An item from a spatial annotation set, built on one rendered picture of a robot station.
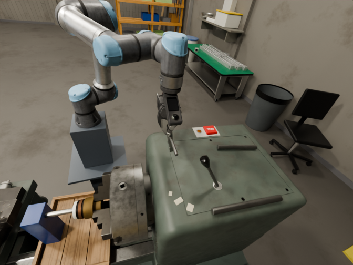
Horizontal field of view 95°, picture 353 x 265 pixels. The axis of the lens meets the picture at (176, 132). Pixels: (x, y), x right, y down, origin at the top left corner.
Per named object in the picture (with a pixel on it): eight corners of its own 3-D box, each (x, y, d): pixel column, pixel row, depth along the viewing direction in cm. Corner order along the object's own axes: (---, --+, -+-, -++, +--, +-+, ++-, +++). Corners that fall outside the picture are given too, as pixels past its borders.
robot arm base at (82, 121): (76, 115, 109) (71, 102, 102) (101, 112, 114) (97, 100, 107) (74, 129, 99) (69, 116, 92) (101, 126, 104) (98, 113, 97)
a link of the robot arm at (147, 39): (122, 29, 50) (144, 38, 44) (152, 28, 56) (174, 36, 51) (125, 56, 55) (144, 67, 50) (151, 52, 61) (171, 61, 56)
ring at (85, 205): (101, 190, 70) (77, 193, 68) (99, 211, 64) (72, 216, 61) (105, 200, 76) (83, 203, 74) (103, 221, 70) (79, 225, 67)
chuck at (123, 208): (135, 182, 95) (132, 150, 72) (140, 246, 75) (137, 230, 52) (119, 184, 93) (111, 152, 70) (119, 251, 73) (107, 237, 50)
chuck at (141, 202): (142, 181, 96) (140, 149, 73) (147, 244, 76) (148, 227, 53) (135, 182, 95) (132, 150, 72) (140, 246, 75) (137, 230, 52)
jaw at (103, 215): (122, 204, 68) (121, 234, 59) (123, 211, 71) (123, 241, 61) (93, 210, 65) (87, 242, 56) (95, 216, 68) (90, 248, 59)
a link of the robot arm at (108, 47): (37, -8, 59) (102, 32, 38) (70, -5, 66) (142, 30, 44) (49, 29, 67) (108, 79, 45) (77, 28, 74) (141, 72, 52)
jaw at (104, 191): (122, 192, 74) (120, 166, 73) (121, 197, 69) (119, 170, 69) (95, 196, 71) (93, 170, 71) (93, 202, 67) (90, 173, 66)
